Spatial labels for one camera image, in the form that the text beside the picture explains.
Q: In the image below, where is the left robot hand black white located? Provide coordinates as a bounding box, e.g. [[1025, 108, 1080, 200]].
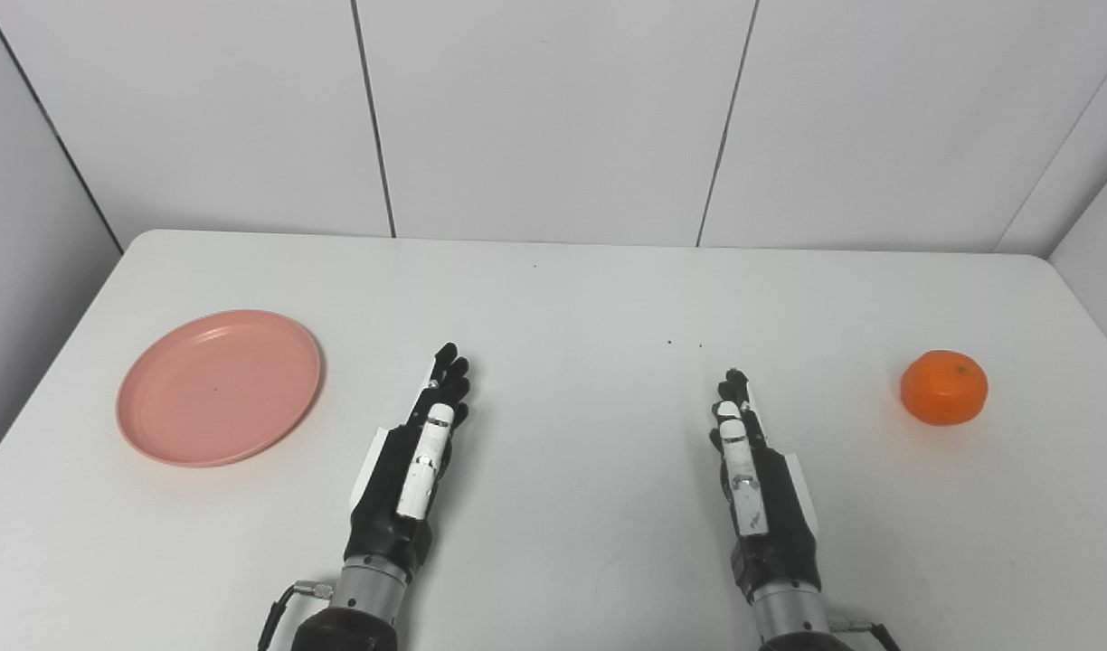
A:
[[344, 342, 472, 580]]

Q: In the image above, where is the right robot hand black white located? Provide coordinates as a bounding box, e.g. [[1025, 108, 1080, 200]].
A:
[[708, 367, 824, 605]]

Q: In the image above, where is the pink round plate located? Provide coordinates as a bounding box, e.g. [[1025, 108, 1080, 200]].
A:
[[116, 310, 324, 468]]

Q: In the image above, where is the orange fruit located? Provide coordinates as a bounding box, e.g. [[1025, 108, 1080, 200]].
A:
[[900, 350, 989, 427]]

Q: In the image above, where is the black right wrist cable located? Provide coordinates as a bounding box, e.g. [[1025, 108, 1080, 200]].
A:
[[827, 613, 902, 651]]

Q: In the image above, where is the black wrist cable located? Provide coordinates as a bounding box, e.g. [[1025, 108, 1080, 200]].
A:
[[257, 580, 335, 651], [827, 613, 902, 651]]

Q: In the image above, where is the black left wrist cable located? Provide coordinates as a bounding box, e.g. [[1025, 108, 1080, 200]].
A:
[[257, 580, 335, 651]]

